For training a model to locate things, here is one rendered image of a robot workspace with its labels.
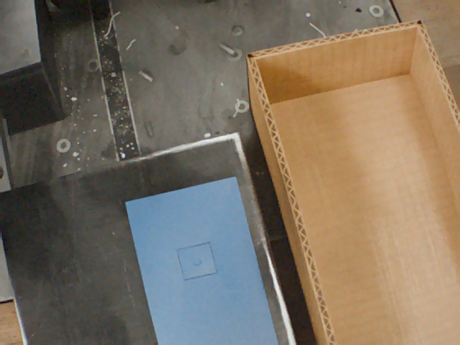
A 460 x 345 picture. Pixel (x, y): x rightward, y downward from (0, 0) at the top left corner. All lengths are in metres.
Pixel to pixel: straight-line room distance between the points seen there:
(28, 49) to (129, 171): 0.11
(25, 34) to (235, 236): 0.19
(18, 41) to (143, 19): 0.13
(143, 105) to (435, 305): 0.24
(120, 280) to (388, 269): 0.17
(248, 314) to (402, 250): 0.11
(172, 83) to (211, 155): 0.07
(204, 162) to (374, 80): 0.13
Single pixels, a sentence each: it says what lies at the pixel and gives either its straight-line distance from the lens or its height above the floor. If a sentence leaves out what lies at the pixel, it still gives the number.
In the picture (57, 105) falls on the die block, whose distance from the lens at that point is 0.67.
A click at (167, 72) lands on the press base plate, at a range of 0.69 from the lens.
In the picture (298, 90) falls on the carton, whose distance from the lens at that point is 0.66.
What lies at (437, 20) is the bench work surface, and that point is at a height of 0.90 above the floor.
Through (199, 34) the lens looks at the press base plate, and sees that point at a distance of 0.71.
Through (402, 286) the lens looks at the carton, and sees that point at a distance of 0.63.
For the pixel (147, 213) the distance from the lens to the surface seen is 0.62.
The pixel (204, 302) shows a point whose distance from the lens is 0.60.
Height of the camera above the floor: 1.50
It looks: 66 degrees down
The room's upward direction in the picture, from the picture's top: 8 degrees counter-clockwise
